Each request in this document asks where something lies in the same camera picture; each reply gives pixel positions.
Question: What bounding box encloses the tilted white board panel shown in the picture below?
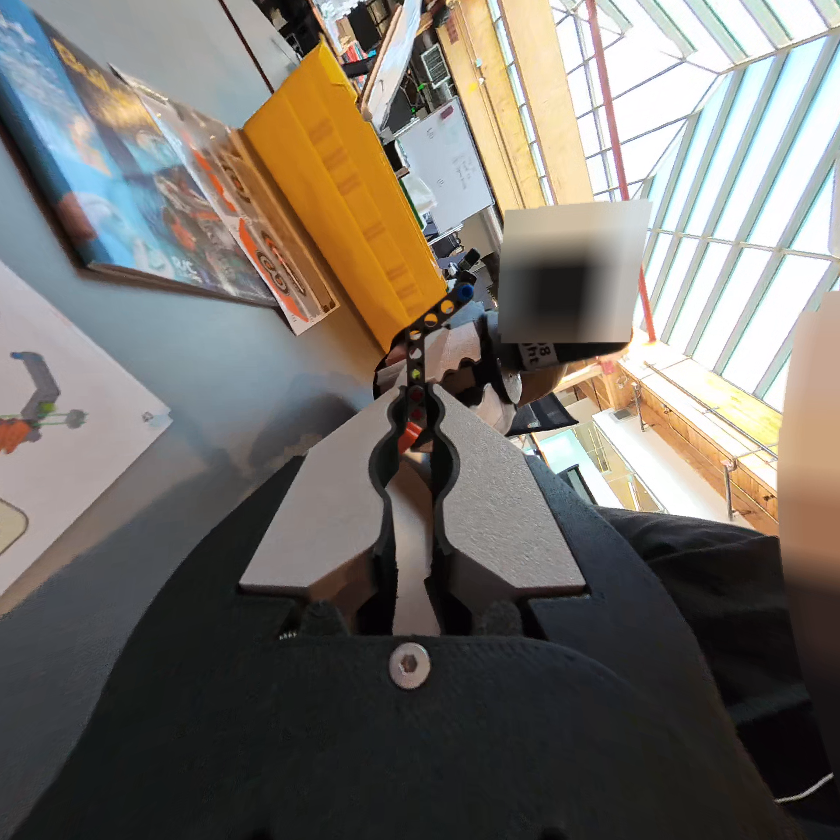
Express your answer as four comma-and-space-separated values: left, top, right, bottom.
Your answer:
364, 0, 424, 122

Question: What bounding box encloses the whiteboard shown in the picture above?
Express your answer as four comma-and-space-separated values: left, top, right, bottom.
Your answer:
394, 97, 494, 234

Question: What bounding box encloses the black mesh chair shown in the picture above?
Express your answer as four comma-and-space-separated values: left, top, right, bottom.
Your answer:
508, 397, 572, 437

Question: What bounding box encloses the white cable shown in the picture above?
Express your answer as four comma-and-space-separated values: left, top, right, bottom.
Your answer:
774, 774, 834, 805

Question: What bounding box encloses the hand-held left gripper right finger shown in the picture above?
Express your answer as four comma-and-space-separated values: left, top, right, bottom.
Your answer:
427, 384, 587, 636

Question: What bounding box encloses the printed sticker sheet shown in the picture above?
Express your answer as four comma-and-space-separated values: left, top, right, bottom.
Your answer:
108, 62, 341, 336

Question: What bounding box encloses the grey desk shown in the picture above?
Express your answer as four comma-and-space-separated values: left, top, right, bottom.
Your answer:
0, 0, 460, 828

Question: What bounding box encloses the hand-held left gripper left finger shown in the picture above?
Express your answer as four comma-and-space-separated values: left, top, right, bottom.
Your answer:
239, 386, 403, 636

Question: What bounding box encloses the blue cover booklet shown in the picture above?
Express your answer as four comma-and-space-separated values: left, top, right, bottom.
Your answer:
0, 0, 277, 308

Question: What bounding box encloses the grey bent toy beam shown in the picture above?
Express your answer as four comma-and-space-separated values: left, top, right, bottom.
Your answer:
403, 282, 475, 454

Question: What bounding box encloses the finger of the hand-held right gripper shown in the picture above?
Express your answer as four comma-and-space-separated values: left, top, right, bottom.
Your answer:
373, 341, 411, 398
430, 323, 492, 403

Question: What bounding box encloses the yellow plastic bin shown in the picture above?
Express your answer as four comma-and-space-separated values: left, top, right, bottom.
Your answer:
243, 42, 450, 352

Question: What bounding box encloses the open white instruction manual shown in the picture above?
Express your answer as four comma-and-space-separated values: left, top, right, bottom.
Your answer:
0, 262, 173, 598

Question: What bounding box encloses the person's black shirt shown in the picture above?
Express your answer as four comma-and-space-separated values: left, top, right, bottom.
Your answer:
600, 507, 840, 840

